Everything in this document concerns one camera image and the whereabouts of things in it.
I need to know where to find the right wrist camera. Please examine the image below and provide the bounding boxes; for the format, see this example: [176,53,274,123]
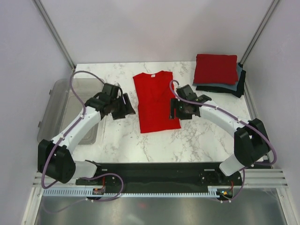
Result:
[176,85,197,101]

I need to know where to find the white slotted cable duct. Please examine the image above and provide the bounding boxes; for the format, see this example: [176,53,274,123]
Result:
[43,187,219,198]

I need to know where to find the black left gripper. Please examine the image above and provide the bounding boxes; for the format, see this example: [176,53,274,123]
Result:
[110,93,136,120]

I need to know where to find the right aluminium frame post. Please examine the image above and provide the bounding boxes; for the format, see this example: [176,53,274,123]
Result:
[240,0,281,64]

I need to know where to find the folded grey-blue t-shirt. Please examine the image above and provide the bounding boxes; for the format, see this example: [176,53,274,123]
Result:
[192,64,243,91]

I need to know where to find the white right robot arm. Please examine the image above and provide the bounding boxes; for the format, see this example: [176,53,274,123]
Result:
[170,95,270,185]

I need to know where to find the aluminium frame post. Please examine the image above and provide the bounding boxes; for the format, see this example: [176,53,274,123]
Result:
[32,0,76,71]
[240,0,281,64]

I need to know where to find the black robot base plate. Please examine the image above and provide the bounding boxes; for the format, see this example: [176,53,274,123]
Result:
[76,162,242,193]

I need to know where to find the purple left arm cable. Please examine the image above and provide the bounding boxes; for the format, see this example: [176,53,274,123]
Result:
[41,70,106,189]

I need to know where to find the clear grey plastic bin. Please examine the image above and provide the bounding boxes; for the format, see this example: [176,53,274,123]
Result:
[37,78,103,142]

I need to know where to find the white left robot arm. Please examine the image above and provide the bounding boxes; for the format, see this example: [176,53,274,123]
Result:
[37,93,135,189]

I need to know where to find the left aluminium frame post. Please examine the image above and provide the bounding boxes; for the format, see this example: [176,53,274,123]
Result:
[32,0,76,71]

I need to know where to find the bright red t-shirt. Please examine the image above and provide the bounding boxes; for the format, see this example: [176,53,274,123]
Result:
[133,71,181,134]

